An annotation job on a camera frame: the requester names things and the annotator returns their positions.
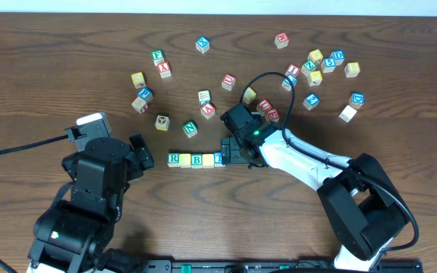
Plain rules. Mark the red Y block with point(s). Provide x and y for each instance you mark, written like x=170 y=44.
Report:
x=164 y=69

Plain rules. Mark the blue X block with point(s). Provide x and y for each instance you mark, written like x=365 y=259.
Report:
x=202 y=44

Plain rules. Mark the red U block upper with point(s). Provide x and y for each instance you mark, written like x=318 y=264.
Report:
x=228 y=82

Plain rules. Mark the green N block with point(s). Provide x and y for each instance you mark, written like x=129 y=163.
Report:
x=190 y=129

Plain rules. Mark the red u block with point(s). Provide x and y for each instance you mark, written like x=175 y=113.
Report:
x=228 y=82
x=263 y=107

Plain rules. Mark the green B block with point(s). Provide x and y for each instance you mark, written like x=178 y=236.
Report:
x=196 y=161

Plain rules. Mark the yellow block above Z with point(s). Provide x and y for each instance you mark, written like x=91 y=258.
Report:
x=315 y=56

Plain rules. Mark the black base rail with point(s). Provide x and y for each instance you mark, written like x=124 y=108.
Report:
x=305 y=265

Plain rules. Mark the plain white block right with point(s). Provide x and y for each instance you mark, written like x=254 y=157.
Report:
x=348 y=113

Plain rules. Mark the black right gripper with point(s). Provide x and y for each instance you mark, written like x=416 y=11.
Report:
x=235 y=152

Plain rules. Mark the blue D block right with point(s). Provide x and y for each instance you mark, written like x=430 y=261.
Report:
x=356 y=100

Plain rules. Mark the red U block lower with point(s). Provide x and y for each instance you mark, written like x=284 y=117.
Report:
x=263 y=107

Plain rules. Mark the red E block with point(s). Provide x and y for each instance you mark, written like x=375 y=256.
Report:
x=272 y=115

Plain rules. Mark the blue 5 block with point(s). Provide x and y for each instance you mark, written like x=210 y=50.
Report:
x=328 y=65

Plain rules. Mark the red A block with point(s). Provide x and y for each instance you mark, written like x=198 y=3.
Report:
x=207 y=110

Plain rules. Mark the blue T block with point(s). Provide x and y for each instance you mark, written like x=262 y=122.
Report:
x=218 y=160

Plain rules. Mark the yellow 8 block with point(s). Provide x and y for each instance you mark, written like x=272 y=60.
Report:
x=352 y=69

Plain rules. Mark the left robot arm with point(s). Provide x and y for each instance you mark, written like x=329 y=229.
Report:
x=72 y=234

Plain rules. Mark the blue L block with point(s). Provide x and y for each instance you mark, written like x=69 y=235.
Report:
x=289 y=82

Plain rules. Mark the green R block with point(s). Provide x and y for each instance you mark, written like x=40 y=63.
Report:
x=173 y=160

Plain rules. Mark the blue 2 block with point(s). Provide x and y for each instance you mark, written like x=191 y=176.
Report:
x=311 y=101

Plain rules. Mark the blue d block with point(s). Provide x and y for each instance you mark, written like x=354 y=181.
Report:
x=338 y=57
x=356 y=100

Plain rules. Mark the red I block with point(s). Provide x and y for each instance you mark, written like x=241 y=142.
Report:
x=292 y=70

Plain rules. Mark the green Z block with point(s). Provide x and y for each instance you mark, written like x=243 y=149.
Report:
x=308 y=67

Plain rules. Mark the yellow block under Z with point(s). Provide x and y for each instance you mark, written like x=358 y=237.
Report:
x=314 y=78

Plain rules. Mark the monkey picture block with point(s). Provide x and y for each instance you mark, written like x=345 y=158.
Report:
x=162 y=122

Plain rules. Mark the plain wooden block left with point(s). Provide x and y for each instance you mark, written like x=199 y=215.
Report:
x=140 y=105

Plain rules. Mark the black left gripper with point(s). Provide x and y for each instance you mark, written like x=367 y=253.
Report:
x=139 y=152

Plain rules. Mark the blue D block upper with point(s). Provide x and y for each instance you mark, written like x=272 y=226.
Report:
x=338 y=57

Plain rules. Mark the yellow O block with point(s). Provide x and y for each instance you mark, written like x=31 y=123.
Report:
x=184 y=160

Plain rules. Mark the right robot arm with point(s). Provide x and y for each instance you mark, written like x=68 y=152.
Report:
x=362 y=205

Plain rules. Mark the blue P block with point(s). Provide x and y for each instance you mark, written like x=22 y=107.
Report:
x=145 y=94

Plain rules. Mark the green F block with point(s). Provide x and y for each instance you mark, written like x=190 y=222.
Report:
x=158 y=57

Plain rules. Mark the red block top right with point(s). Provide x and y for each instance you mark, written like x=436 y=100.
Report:
x=281 y=40

